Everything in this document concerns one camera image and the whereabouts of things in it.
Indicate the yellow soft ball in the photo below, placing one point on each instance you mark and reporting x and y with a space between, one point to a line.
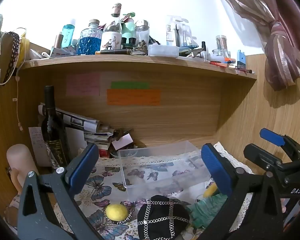
210 190

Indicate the clear bottle with silver cap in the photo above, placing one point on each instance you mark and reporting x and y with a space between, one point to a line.
142 32

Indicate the clear plastic container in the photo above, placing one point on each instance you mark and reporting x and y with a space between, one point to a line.
162 170

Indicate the rolled newspaper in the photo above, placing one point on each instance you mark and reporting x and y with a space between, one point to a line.
72 121

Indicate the striped mauve curtain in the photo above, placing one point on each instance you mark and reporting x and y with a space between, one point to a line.
270 30

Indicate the tall clear bottle with cork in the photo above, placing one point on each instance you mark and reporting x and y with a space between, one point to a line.
113 31

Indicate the glass bottle with blue liquid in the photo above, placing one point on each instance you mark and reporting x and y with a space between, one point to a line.
90 41

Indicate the black binoculars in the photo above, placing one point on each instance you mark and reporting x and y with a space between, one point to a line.
129 41

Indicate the pile of books and papers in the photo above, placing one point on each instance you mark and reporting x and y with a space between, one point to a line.
102 140

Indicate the blue plastic clip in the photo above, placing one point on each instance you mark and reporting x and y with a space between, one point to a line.
241 60

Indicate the green sticky note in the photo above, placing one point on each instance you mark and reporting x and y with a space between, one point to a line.
130 85

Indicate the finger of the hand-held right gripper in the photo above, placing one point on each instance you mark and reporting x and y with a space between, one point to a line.
260 156
272 136

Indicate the mint green pump bottle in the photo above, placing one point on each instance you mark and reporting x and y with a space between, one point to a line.
128 30

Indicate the butterfly printed cloth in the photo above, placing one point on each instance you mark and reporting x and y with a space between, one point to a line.
100 192

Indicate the yellow bag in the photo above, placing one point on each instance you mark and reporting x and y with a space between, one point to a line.
24 48

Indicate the small glass bowl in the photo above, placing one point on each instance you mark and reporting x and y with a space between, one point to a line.
126 153

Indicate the small spray vial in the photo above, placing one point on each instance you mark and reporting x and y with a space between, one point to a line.
204 51

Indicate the toothbrush blister pack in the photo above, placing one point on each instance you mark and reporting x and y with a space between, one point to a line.
174 32

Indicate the orange marker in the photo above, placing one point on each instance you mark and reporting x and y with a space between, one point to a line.
221 64

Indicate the yellow lemon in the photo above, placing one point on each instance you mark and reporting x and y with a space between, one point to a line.
116 212

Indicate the dark wine bottle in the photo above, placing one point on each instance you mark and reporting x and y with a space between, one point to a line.
52 135

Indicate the orange sticky note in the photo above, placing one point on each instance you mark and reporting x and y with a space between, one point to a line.
133 97

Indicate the white paper receipt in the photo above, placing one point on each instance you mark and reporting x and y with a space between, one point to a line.
36 142

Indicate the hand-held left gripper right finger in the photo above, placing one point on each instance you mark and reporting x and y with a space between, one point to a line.
216 170

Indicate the green crocheted cloth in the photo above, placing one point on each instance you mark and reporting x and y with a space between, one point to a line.
206 208

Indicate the black pen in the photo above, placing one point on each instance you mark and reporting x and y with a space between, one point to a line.
113 52

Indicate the wooden shelf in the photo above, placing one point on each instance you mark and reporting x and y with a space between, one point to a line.
140 63

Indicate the pink sticky note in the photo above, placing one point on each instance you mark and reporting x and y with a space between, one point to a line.
83 84

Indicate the black lace band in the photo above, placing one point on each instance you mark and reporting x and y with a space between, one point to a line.
11 55

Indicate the pink pillar candle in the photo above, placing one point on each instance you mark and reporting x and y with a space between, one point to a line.
21 165

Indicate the teal plastic bottle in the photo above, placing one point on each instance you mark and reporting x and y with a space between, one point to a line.
68 35

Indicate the translucent plastic box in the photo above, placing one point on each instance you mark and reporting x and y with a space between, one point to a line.
163 50

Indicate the glass jar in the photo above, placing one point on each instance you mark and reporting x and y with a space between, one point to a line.
222 45

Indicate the person's right hand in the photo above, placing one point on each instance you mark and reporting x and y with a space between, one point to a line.
283 206

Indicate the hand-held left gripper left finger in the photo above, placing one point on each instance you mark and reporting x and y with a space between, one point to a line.
83 170

